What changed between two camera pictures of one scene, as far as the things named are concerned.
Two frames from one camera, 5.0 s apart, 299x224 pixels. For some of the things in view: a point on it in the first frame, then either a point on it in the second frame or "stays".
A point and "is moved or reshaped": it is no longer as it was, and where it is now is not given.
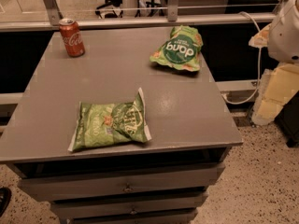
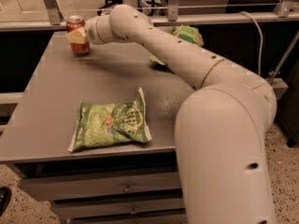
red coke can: [73, 37] is moved or reshaped
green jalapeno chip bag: [111, 123] stays
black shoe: [6, 195] stays
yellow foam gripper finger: [275, 89] → [78, 35]
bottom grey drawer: [177, 217] stays
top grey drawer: [55, 188] stays
